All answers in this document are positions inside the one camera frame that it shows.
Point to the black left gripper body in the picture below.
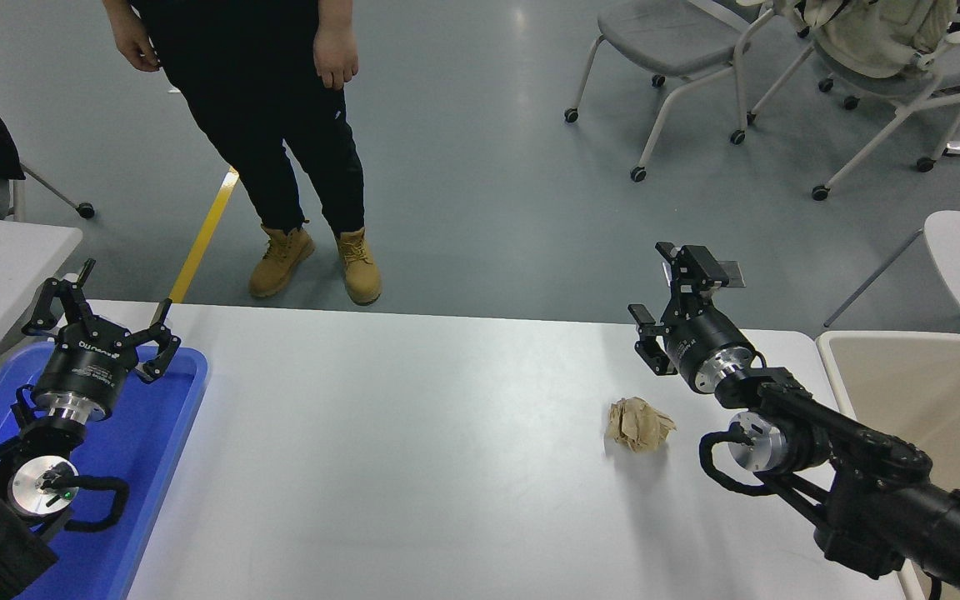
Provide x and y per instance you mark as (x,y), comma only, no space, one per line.
(84,362)

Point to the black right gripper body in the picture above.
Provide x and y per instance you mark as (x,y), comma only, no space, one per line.
(705,342)

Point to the tan paper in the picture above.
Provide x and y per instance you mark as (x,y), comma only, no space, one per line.
(638,425)

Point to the person's right forearm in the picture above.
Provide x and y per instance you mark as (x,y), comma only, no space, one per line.
(120,12)

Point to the person's left forearm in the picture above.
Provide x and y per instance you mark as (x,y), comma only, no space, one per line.
(334,15)

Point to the person's right hand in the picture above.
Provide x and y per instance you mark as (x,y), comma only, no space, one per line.
(137,48)

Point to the person's left hand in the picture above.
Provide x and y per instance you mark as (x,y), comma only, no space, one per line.
(337,58)

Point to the silver floor plate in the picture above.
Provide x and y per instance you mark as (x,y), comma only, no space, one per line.
(736,272)

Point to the blue plastic tray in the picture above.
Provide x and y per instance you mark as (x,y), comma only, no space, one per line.
(147,483)

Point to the large pale bin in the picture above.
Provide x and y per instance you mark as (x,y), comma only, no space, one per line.
(922,392)

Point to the grey white-framed office chair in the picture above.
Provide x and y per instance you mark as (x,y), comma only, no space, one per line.
(663,37)
(905,87)

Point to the cream jacket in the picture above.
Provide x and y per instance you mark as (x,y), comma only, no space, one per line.
(872,37)

